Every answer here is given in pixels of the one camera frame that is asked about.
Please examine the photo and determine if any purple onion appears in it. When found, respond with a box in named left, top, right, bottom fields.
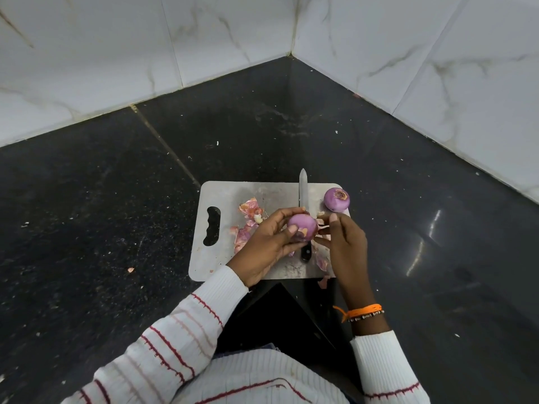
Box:
left=323, top=187, right=351, bottom=213
left=287, top=213, right=319, bottom=243

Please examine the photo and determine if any person's left forearm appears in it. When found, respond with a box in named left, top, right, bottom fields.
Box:
left=61, top=265, right=249, bottom=404

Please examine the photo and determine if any person's right forearm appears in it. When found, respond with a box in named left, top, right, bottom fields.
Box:
left=348, top=313, right=430, bottom=404

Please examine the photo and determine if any beaded bracelet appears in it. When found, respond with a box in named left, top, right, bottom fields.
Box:
left=348, top=310, right=385, bottom=324

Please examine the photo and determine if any orange thread wristband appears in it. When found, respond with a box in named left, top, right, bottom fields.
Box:
left=332, top=304, right=383, bottom=324

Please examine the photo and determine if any black handled kitchen knife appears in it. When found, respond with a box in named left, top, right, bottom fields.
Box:
left=298, top=168, right=313, bottom=262

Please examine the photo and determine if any person's right hand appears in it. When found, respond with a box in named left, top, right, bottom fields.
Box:
left=313, top=212, right=376, bottom=310

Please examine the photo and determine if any person's left hand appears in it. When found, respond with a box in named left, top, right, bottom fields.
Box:
left=226, top=207, right=310, bottom=288

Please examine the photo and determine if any white red striped sweater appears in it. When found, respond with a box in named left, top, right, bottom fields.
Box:
left=172, top=348, right=350, bottom=404

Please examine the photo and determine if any steel cutting board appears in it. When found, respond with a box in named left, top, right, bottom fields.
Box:
left=188, top=181, right=351, bottom=282

